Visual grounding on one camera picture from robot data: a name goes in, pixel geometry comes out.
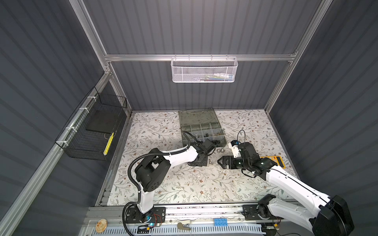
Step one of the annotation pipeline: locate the blue lego brick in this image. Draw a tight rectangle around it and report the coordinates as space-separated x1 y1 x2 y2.
214 218 228 227

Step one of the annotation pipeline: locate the black corrugated cable conduit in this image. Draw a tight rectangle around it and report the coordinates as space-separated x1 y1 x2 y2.
122 130 198 236

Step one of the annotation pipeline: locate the yellow tray with white cells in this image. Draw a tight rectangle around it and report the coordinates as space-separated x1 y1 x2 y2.
267 156 285 169

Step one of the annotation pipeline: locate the transparent green compartment organizer box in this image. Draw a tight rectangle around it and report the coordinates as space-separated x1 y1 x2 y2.
178 108 226 148

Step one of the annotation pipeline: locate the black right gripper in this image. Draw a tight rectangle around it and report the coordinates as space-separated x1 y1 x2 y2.
217 154 250 170

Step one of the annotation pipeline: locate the black foam pad in basket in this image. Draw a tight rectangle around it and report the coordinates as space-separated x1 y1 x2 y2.
86 110 122 134

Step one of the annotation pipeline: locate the black wire wall basket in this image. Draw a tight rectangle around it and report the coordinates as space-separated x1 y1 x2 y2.
55 88 128 161

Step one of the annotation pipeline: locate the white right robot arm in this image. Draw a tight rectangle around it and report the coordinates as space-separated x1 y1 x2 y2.
218 156 355 236

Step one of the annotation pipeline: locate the white wire mesh basket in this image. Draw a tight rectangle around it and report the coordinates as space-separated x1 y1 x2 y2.
170 57 238 83

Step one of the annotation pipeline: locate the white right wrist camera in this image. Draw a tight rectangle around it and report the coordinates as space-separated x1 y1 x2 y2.
228 140 241 158

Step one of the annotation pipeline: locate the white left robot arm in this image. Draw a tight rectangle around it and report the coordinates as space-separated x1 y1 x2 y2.
128 140 215 214

